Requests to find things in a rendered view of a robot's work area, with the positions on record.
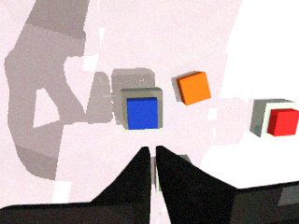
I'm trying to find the orange cube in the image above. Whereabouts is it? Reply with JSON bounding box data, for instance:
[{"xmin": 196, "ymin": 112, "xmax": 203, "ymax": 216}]
[{"xmin": 177, "ymin": 72, "xmax": 210, "ymax": 105}]

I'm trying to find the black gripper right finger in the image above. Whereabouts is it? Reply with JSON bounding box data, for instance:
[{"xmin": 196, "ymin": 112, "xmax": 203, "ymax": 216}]
[{"xmin": 156, "ymin": 146, "xmax": 299, "ymax": 224}]

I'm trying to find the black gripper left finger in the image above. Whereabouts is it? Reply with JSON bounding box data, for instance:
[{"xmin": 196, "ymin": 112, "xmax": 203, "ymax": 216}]
[{"xmin": 0, "ymin": 147, "xmax": 151, "ymax": 224}]

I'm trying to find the red button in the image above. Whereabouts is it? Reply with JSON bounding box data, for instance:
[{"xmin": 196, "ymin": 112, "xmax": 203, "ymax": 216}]
[{"xmin": 249, "ymin": 99, "xmax": 299, "ymax": 139}]

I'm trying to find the blue button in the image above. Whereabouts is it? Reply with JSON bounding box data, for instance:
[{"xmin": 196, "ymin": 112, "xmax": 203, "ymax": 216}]
[{"xmin": 120, "ymin": 88, "xmax": 164, "ymax": 133}]

